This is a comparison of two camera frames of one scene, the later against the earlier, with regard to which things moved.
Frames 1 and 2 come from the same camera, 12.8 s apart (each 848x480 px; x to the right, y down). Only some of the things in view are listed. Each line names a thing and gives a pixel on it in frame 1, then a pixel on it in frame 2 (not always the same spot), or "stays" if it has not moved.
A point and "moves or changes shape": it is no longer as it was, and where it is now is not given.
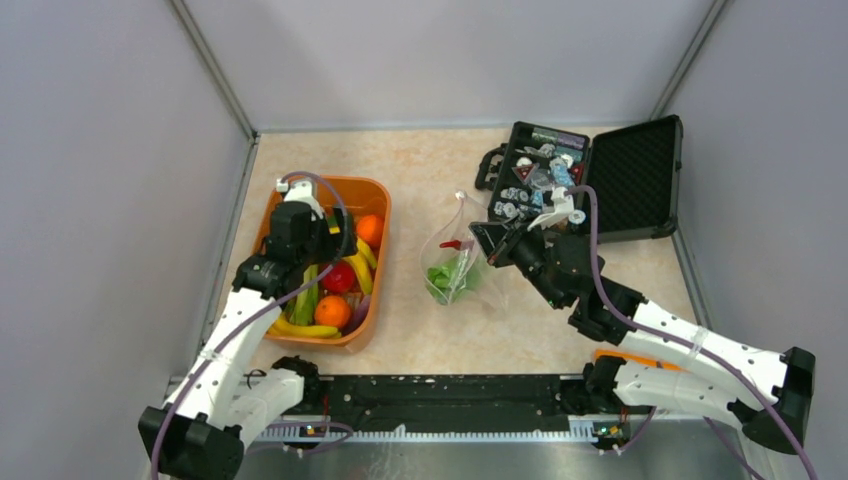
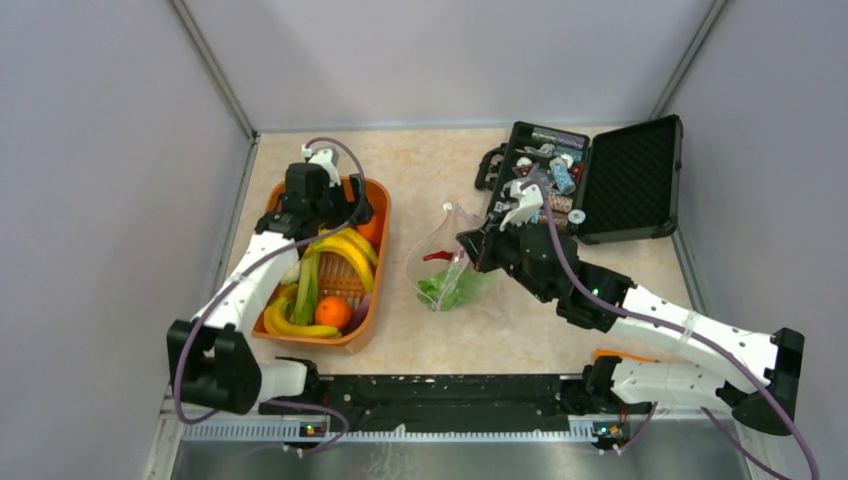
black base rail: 447,403 stays
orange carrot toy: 633,358 stays
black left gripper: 338,244 -> 351,211
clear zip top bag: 456,268 moves or changes shape
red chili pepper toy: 451,244 -> 439,255
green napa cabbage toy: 454,278 moves or changes shape
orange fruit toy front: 333,311 stays
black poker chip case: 631,171 stays
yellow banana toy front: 281,328 stays
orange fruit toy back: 371,229 stays
